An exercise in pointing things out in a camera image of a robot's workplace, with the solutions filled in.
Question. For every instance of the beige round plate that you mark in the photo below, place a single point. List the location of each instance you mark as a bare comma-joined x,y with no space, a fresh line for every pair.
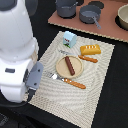
62,69

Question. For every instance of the beige woven placemat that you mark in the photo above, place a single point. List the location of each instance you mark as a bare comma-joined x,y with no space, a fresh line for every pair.
70,87

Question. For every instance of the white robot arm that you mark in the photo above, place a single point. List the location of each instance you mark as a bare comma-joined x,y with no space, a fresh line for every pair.
20,70

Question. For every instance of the brown toy sausage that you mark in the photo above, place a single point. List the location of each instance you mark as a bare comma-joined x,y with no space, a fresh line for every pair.
69,65

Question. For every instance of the fork with wooden handle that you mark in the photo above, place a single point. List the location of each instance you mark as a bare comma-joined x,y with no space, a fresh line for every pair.
66,80

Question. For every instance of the knife with wooden handle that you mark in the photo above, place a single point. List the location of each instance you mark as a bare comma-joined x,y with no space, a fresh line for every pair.
80,56

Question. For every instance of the grey frying pan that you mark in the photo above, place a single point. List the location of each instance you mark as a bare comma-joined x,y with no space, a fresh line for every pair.
90,14

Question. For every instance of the grey two-handled pot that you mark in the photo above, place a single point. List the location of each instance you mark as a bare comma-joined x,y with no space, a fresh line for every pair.
66,8

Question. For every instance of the light blue milk carton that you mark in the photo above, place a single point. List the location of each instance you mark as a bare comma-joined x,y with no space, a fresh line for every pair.
69,39

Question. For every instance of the beige bowl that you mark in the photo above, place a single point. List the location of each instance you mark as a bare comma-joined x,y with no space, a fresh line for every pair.
123,16

